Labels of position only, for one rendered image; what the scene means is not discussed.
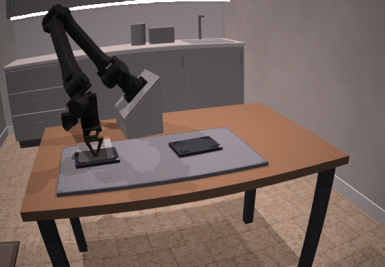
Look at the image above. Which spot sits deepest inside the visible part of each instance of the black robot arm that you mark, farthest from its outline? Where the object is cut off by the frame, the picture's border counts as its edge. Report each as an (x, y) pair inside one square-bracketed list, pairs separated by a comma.
[(57, 22)]

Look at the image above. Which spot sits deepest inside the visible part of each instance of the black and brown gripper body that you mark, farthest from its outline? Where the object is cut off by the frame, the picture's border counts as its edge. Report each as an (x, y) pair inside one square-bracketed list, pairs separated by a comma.
[(95, 124)]

